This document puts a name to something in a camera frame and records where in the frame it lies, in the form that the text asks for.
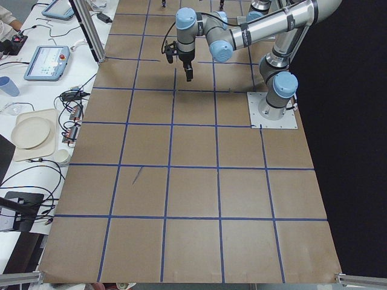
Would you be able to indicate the beige tray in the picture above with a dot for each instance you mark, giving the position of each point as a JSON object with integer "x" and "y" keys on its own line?
{"x": 49, "y": 146}

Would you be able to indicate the beige round plate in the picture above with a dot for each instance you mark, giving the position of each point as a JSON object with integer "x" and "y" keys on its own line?
{"x": 30, "y": 133}

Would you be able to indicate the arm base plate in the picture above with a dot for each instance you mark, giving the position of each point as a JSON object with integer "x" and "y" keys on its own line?
{"x": 263, "y": 116}

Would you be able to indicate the black power adapter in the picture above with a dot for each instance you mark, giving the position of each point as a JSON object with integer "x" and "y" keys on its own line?
{"x": 104, "y": 18}

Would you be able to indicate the blue plastic cup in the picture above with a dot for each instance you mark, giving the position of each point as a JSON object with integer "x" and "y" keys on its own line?
{"x": 8, "y": 86}

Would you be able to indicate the white paper cup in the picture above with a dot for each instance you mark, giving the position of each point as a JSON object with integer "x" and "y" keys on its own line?
{"x": 62, "y": 157}

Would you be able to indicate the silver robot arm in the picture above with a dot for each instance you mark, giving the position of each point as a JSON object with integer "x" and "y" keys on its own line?
{"x": 287, "y": 26}
{"x": 258, "y": 9}

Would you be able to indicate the aluminium frame post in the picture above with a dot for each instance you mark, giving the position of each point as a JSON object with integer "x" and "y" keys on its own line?
{"x": 89, "y": 30}

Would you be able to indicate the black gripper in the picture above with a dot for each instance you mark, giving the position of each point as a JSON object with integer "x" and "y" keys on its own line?
{"x": 185, "y": 58}

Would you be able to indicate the black camera stand base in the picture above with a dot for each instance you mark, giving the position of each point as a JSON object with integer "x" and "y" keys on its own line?
{"x": 19, "y": 210}

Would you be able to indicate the near blue teach pendant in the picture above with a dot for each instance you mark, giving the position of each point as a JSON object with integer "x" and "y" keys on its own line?
{"x": 48, "y": 63}

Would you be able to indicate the blue teach pendant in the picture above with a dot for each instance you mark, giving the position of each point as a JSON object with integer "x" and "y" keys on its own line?
{"x": 59, "y": 9}
{"x": 48, "y": 63}

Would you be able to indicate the far blue teach pendant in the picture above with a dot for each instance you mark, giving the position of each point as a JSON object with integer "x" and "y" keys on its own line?
{"x": 59, "y": 9}

